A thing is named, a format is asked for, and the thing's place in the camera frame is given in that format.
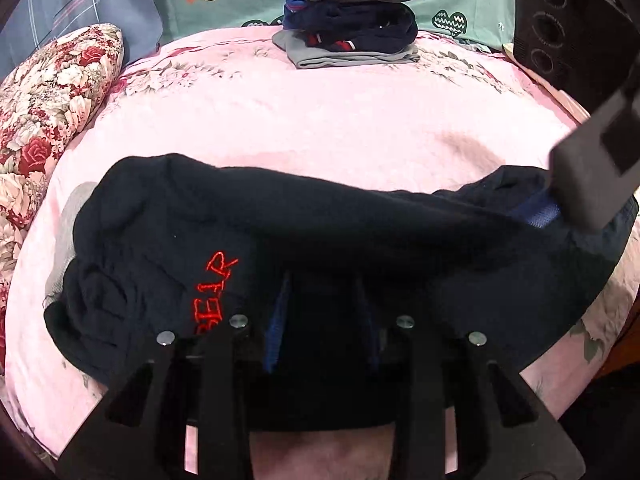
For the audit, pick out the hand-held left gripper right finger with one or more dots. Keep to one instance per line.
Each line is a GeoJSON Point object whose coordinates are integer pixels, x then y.
{"type": "Point", "coordinates": [373, 341]}

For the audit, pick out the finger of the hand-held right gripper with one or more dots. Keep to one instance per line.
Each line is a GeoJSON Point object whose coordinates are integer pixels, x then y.
{"type": "Point", "coordinates": [595, 180]}

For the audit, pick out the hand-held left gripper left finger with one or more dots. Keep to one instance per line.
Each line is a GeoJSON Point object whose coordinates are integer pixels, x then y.
{"type": "Point", "coordinates": [276, 341]}

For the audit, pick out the navy pants with red embroidery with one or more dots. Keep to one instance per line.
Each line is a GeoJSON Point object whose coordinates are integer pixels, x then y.
{"type": "Point", "coordinates": [350, 230]}

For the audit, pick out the folded navy pants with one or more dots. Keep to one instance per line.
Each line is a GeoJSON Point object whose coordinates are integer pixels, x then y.
{"type": "Point", "coordinates": [350, 25]}

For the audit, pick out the folded light grey pants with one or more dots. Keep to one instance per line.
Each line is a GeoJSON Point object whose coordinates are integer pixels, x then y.
{"type": "Point", "coordinates": [345, 59]}

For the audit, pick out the grey cloth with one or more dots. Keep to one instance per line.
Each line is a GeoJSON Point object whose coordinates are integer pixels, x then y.
{"type": "Point", "coordinates": [75, 220]}

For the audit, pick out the pink floral bedsheet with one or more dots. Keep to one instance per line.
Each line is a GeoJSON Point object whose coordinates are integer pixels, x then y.
{"type": "Point", "coordinates": [325, 110]}

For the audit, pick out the red floral pillow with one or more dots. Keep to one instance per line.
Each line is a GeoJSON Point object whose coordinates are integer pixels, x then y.
{"type": "Point", "coordinates": [45, 105]}

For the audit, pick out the blue plaid pillow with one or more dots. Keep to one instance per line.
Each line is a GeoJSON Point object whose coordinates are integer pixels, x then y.
{"type": "Point", "coordinates": [80, 5]}

